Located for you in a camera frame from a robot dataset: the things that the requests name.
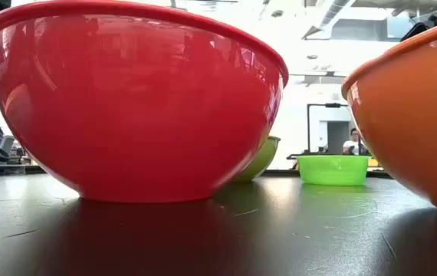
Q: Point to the large orange plastic bowl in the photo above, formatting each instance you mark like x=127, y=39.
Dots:
x=418, y=126

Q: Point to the nested rainbow bowls stack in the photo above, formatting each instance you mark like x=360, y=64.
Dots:
x=134, y=115

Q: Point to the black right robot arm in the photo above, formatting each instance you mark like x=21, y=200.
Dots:
x=433, y=21

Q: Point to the black rectangular stand frame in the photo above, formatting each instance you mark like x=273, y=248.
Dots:
x=309, y=126

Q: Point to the olive green plastic bowl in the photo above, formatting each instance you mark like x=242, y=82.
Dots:
x=262, y=161

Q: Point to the small bright green plastic bowl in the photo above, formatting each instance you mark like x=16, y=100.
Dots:
x=333, y=170

